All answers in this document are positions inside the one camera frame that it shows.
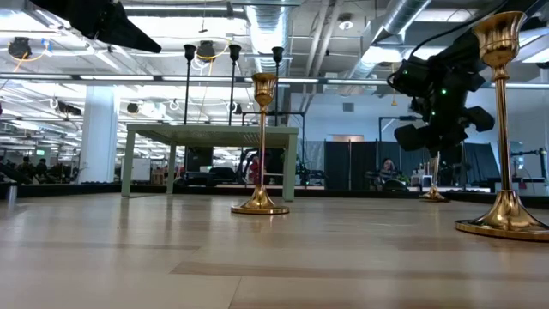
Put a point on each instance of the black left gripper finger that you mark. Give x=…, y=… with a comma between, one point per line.
x=111, y=26

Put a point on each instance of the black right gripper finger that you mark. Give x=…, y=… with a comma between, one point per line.
x=412, y=137
x=479, y=119

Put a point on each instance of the gold candlestick holder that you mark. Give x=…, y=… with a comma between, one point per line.
x=434, y=196
x=260, y=201
x=499, y=38

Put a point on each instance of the black candlestick holder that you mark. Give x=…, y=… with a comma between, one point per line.
x=189, y=50
x=277, y=53
x=234, y=50

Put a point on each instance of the black partition curtain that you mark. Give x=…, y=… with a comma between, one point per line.
x=334, y=165

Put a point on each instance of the white round pillar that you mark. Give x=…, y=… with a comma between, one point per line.
x=98, y=133

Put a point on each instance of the green perforated metal shelf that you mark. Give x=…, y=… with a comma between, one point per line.
x=214, y=135

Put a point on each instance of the silver ventilation duct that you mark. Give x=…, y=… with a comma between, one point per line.
x=269, y=30
x=399, y=17

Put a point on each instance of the black metal table frame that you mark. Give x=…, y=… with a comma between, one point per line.
x=64, y=190

